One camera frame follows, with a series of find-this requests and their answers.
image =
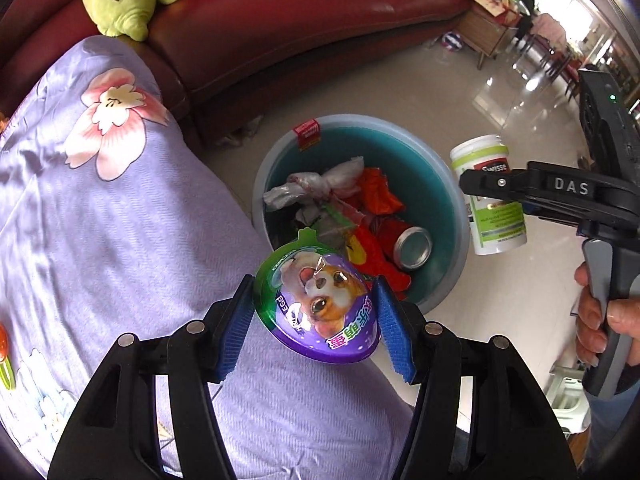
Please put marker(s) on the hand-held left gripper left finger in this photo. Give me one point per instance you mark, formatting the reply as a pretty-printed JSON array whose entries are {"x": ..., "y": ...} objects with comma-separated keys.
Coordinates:
[{"x": 234, "y": 332}]

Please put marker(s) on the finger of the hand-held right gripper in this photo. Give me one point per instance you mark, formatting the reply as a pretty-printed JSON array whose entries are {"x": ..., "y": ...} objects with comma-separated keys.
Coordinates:
[{"x": 500, "y": 182}]

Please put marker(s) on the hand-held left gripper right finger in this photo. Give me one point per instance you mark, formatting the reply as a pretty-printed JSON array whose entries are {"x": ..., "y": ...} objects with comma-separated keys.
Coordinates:
[{"x": 396, "y": 332}]

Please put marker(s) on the white supplement bottle green label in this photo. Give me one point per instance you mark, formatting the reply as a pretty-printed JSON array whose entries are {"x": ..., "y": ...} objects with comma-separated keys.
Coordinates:
[{"x": 495, "y": 232}]

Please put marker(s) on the teal plastic waste bin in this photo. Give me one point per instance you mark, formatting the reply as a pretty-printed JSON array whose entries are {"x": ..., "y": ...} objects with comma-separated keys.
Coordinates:
[{"x": 440, "y": 220}]

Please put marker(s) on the purple egg-shaped toy pack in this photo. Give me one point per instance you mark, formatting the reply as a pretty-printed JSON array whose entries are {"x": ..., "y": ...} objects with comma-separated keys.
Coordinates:
[{"x": 315, "y": 305}]

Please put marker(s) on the person's right hand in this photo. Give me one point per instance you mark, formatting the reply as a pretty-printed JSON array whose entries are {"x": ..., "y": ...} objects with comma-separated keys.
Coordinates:
[{"x": 587, "y": 330}]

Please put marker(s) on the red and yellow wrapper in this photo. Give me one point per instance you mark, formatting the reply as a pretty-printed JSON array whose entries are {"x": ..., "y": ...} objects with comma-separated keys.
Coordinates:
[{"x": 380, "y": 265}]

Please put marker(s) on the red drink can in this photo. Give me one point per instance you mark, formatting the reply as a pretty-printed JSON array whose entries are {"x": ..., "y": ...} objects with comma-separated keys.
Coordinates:
[{"x": 407, "y": 247}]

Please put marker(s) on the orange crumpled wrapper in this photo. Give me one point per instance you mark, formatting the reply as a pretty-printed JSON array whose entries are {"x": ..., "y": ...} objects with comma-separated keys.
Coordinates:
[{"x": 380, "y": 192}]

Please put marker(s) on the purple floral blanket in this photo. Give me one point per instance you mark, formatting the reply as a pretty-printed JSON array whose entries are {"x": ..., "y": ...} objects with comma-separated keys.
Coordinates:
[{"x": 125, "y": 240}]

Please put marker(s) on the white plastic stool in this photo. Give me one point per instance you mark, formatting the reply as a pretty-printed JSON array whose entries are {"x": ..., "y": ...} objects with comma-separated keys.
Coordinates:
[{"x": 567, "y": 400}]

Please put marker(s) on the blue and white floor item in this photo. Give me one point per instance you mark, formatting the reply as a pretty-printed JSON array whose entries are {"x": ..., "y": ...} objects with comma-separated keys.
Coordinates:
[{"x": 452, "y": 42}]

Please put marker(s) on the wooden side table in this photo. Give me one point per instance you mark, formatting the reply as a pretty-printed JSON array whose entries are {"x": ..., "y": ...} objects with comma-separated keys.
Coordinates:
[{"x": 487, "y": 30}]

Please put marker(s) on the crumpled white plastic bag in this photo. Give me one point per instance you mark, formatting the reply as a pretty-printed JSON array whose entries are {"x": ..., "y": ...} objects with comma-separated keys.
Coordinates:
[{"x": 320, "y": 182}]

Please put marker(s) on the small red box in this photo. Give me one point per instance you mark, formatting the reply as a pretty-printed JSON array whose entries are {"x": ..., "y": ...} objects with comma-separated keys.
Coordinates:
[{"x": 307, "y": 135}]

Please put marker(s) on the dark red leather sofa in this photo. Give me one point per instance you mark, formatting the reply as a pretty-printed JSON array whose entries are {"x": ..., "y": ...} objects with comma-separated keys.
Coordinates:
[{"x": 310, "y": 25}]

